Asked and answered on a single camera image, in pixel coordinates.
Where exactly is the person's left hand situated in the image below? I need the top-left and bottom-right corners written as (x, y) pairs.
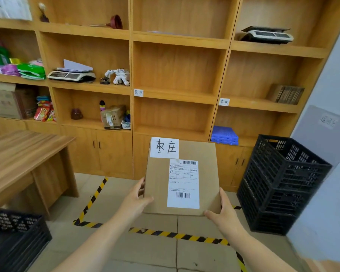
top-left (116, 177), bottom-right (154, 224)

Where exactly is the person's right hand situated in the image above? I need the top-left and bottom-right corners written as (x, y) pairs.
top-left (204, 187), bottom-right (246, 240)

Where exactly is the cardboard box with shipping label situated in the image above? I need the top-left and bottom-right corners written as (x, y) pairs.
top-left (143, 138), bottom-right (222, 216)

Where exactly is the person's right forearm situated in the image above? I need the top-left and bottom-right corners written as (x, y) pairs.
top-left (228, 231), bottom-right (298, 272)

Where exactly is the person's left forearm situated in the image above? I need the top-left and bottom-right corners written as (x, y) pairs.
top-left (50, 216), bottom-right (134, 272)

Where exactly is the yellow black floor tape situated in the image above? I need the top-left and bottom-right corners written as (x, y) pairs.
top-left (73, 177), bottom-right (247, 272)

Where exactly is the black plastic crate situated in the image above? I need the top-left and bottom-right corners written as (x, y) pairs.
top-left (237, 178), bottom-right (302, 236)
top-left (251, 134), bottom-right (333, 196)
top-left (0, 209), bottom-right (53, 272)
top-left (243, 160), bottom-right (318, 218)

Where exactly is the white handwritten paper sign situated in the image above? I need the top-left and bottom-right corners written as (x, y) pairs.
top-left (149, 137), bottom-right (180, 159)

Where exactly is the stack of blue plastic boards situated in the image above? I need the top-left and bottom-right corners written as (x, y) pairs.
top-left (211, 126), bottom-right (239, 146)

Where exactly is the small taped cardboard box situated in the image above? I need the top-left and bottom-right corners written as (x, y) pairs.
top-left (100, 105), bottom-right (127, 130)

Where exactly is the wooden shelf cabinet unit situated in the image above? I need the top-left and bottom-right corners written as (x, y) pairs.
top-left (0, 0), bottom-right (340, 193)

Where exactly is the wooden desk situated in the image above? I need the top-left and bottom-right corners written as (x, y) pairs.
top-left (0, 130), bottom-right (79, 222)

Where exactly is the pile of red snack packets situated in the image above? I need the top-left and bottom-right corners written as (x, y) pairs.
top-left (33, 95), bottom-right (57, 122)

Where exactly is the stack of flat cardboard sheets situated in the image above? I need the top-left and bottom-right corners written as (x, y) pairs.
top-left (266, 84), bottom-right (305, 105)

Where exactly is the white electronic scale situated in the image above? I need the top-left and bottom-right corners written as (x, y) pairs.
top-left (47, 70), bottom-right (96, 83)

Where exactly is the white paper sheet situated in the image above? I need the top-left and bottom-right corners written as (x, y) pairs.
top-left (56, 59), bottom-right (94, 73)

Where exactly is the large brown cardboard carton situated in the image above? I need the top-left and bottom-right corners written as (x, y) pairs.
top-left (0, 81), bottom-right (38, 120)

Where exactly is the green plastic packet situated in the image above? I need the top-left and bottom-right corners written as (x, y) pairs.
top-left (17, 63), bottom-right (46, 80)

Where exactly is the red rubber plunger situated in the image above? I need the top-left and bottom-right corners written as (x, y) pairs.
top-left (87, 15), bottom-right (123, 30)

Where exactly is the white scale with black cover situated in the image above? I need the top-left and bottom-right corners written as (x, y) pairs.
top-left (239, 25), bottom-right (294, 44)

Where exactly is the purple plastic packet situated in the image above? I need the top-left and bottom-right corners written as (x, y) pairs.
top-left (1, 64), bottom-right (20, 77)

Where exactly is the stack of white papers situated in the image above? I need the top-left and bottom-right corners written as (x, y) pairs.
top-left (0, 0), bottom-right (33, 21)

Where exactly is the white paper wall label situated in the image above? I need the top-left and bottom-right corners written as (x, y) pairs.
top-left (320, 114), bottom-right (339, 129)

